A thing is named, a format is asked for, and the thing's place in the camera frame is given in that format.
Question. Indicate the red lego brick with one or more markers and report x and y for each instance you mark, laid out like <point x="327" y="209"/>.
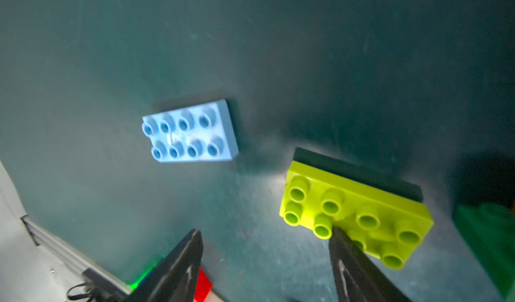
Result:
<point x="203" y="288"/>

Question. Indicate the lime green lego plate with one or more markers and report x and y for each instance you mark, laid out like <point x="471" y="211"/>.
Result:
<point x="381" y="224"/>

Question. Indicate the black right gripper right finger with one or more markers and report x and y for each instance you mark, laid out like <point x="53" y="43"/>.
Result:
<point x="356" y="277"/>

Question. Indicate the light blue lego plate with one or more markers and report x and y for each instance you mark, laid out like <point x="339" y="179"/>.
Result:
<point x="192" y="134"/>

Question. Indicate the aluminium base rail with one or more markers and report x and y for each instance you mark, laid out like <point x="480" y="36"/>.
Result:
<point x="95" y="276"/>

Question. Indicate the dark green lego plate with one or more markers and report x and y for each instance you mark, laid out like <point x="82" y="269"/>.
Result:
<point x="488" y="229"/>

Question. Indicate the green table mat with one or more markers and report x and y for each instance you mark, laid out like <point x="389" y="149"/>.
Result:
<point x="415" y="90"/>

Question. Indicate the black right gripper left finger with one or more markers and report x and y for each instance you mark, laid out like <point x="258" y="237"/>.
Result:
<point x="175" y="277"/>

